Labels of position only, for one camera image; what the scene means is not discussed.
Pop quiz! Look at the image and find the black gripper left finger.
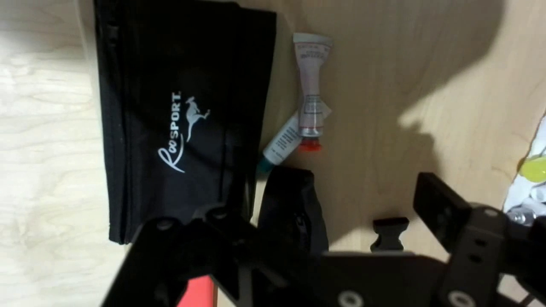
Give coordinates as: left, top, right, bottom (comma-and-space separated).
100, 202, 275, 307

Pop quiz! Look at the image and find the white tube green print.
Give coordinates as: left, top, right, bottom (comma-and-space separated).
254, 111, 304, 180

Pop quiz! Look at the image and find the black fabric case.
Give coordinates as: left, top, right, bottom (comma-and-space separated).
92, 0, 278, 246

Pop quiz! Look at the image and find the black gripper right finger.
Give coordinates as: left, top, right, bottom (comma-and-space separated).
411, 171, 546, 307

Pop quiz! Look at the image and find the white tube red cap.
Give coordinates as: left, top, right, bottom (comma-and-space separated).
292, 31, 334, 154

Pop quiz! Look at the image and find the red plastic piece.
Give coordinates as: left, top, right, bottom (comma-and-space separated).
179, 273, 216, 307

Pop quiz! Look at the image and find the black strap with buckle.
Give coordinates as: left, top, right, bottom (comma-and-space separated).
257, 168, 411, 258

